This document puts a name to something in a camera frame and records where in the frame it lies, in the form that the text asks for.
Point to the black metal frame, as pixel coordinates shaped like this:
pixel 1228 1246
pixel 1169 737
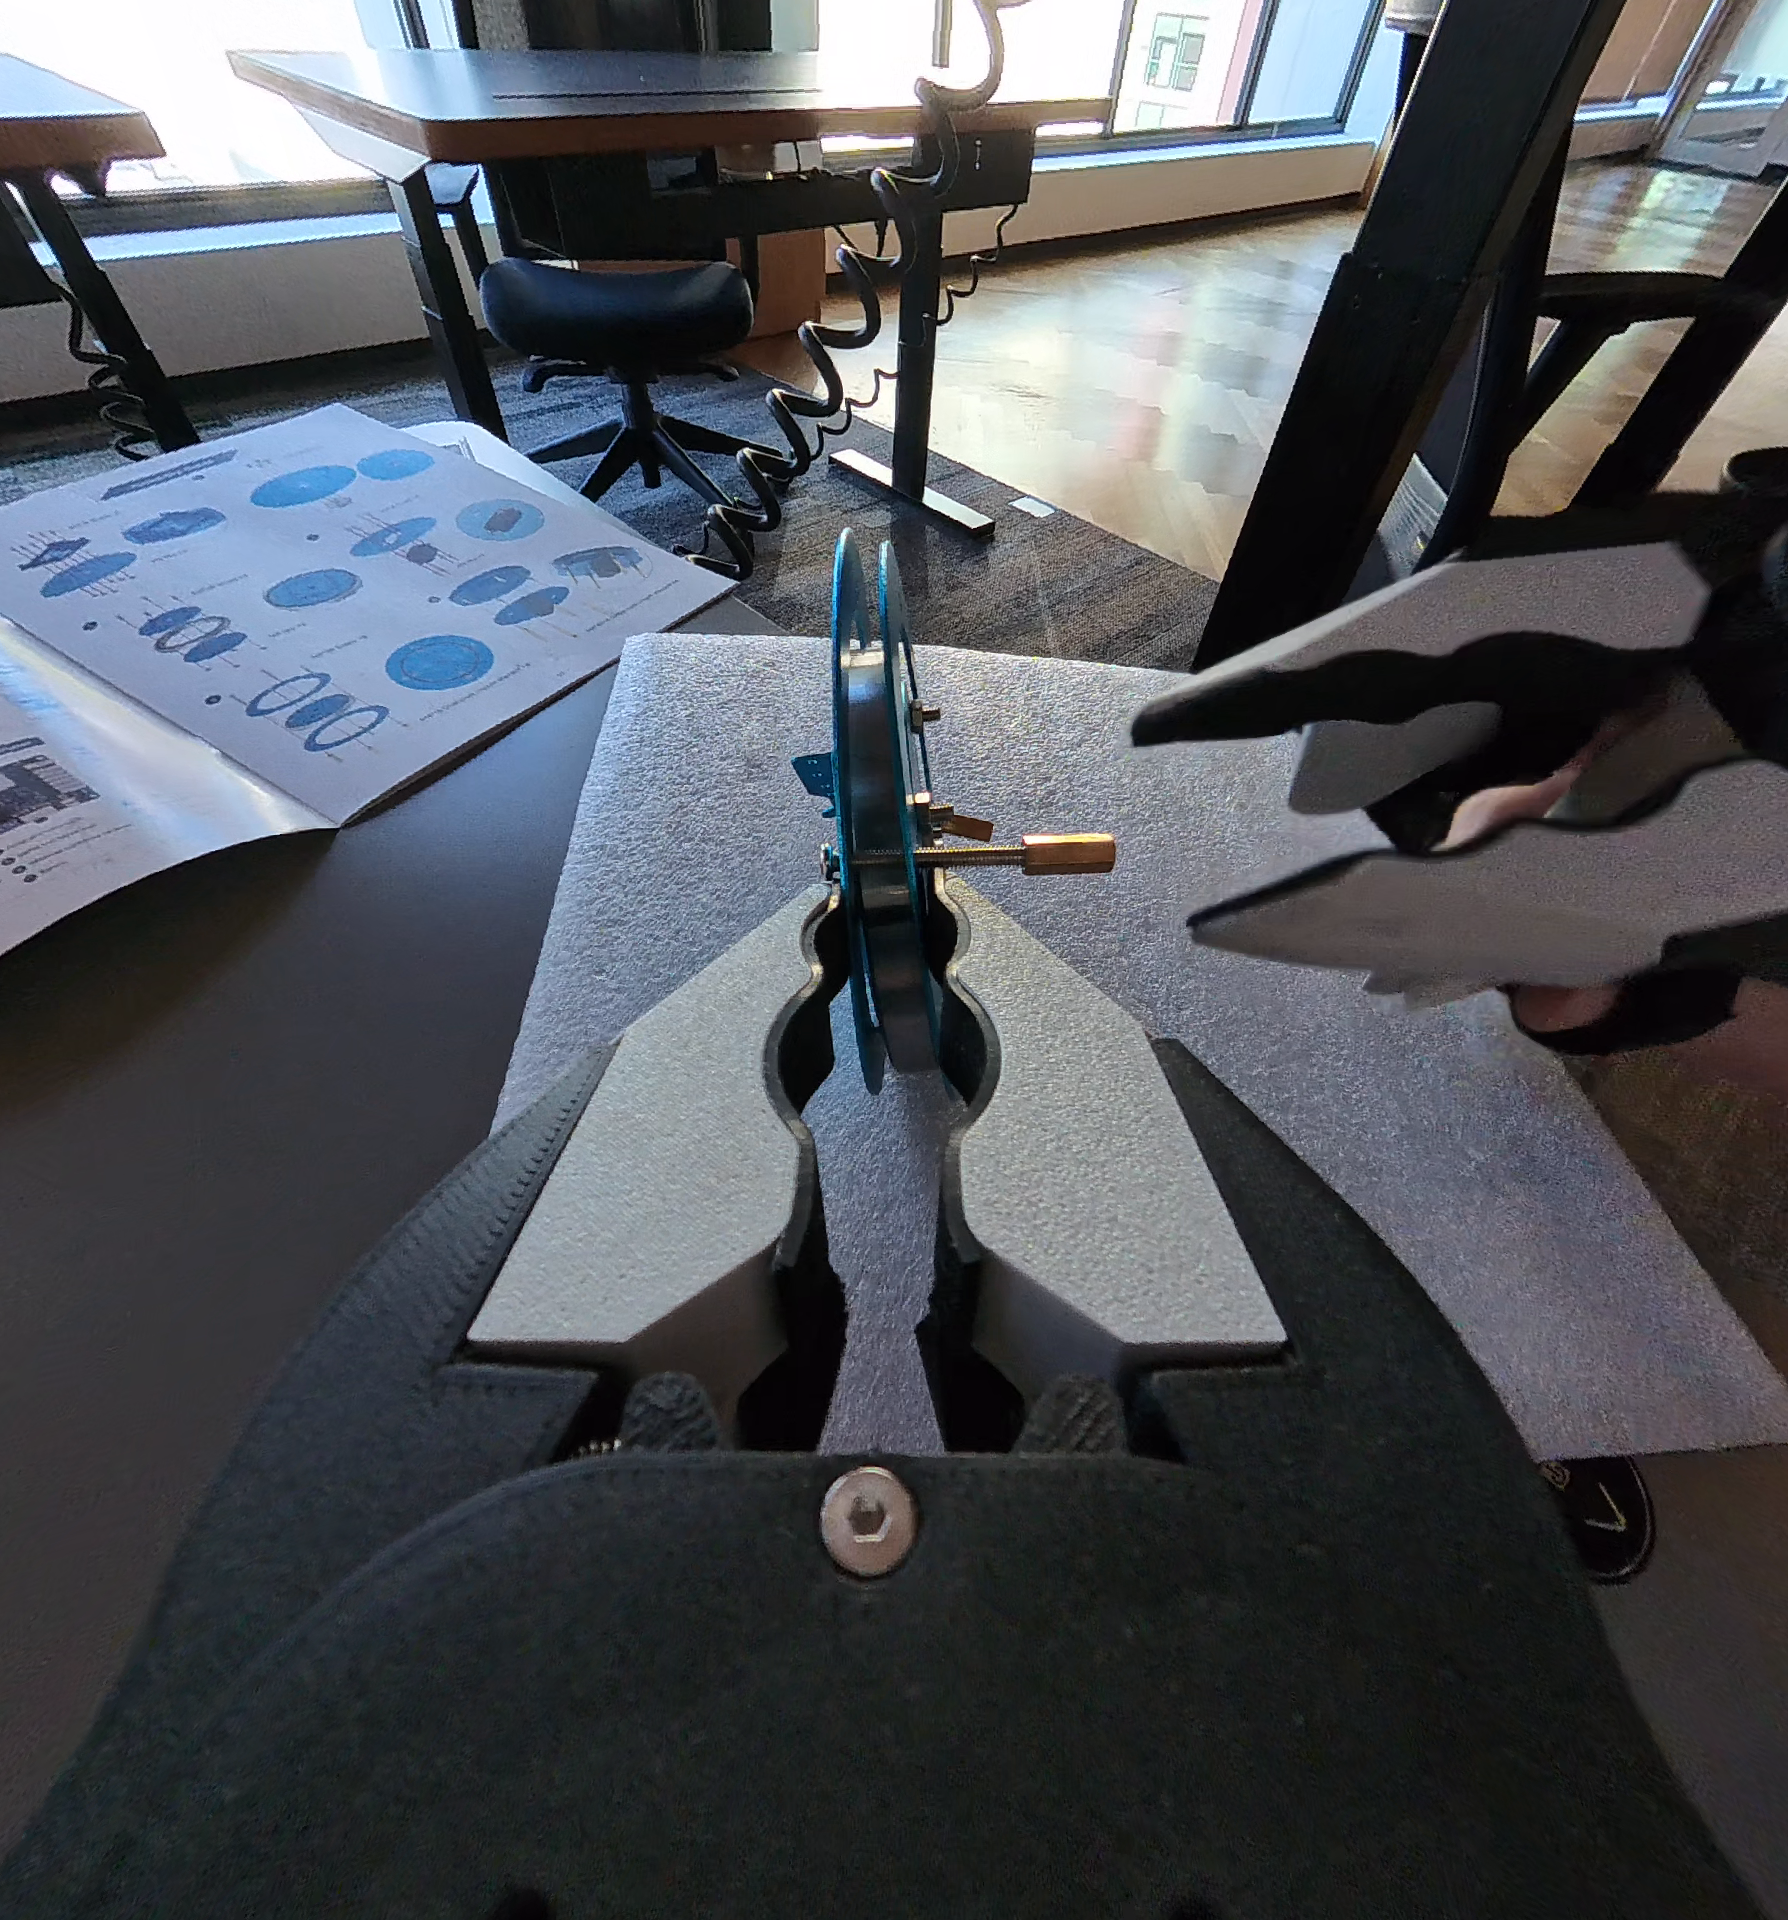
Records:
pixel 1374 376

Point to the round black desk grommet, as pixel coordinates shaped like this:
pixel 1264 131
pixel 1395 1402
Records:
pixel 1604 1514

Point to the black office chair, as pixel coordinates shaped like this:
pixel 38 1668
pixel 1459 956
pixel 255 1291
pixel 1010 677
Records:
pixel 1630 294

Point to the white foam sheet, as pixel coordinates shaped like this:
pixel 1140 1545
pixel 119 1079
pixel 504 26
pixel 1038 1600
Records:
pixel 1209 1126

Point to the blue metal turntable assembly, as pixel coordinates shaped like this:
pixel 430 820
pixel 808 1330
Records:
pixel 848 632

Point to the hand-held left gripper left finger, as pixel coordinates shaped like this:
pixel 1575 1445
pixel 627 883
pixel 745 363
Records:
pixel 638 1199

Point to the black stool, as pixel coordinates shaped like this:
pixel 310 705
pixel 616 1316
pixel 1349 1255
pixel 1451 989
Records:
pixel 616 300

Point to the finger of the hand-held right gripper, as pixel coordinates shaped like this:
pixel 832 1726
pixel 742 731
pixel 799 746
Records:
pixel 1509 908
pixel 1509 608

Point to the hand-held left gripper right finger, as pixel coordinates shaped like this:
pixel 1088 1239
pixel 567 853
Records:
pixel 1119 1199

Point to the large window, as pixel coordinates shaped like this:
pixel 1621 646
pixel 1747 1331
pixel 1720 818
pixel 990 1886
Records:
pixel 158 30

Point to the open instruction booklet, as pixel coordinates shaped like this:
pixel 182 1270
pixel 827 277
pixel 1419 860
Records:
pixel 205 780

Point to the long metal screw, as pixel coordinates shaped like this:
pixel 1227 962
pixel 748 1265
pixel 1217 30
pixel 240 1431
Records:
pixel 968 857

